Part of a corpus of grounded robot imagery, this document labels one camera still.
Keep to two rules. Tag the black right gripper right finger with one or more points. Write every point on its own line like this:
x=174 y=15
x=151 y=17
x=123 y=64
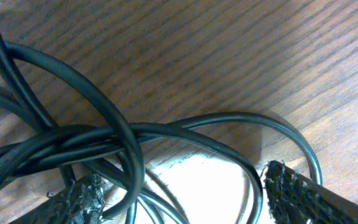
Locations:
x=293 y=198

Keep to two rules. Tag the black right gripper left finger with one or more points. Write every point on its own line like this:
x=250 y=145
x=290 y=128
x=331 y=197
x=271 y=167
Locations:
x=82 y=203

